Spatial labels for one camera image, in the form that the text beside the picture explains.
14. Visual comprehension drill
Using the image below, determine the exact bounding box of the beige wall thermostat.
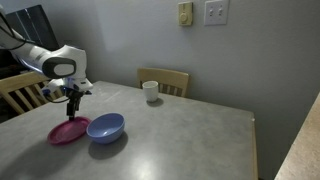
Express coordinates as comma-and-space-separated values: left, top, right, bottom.
177, 1, 194, 27

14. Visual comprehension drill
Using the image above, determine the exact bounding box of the white light switch plate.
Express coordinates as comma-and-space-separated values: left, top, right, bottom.
203, 0, 230, 27

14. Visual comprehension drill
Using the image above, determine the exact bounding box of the wooden chair with slatted back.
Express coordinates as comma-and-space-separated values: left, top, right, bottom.
0, 70, 68, 116

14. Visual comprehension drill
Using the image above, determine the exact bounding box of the beige speckled countertop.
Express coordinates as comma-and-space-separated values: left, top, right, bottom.
273, 91, 320, 180

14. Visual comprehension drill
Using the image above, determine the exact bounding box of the pink round plate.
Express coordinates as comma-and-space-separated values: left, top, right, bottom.
46, 115, 92, 146

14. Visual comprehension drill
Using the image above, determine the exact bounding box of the black monitor screen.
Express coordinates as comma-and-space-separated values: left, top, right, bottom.
5, 4, 62, 53

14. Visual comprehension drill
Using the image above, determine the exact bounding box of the blue bowl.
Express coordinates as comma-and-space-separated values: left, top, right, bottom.
86, 112, 126, 145

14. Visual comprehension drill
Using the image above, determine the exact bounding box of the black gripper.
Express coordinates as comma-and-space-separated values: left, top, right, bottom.
65, 88, 86, 122

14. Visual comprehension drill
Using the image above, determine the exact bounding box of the light grey wrist camera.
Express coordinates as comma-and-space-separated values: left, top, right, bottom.
41, 78, 95, 98

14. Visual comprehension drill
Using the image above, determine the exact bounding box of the wooden chair with solid backrest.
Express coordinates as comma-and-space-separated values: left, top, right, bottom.
136, 67, 190, 98

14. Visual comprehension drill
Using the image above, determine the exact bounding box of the white mug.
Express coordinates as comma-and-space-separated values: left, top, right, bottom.
141, 80, 160, 103

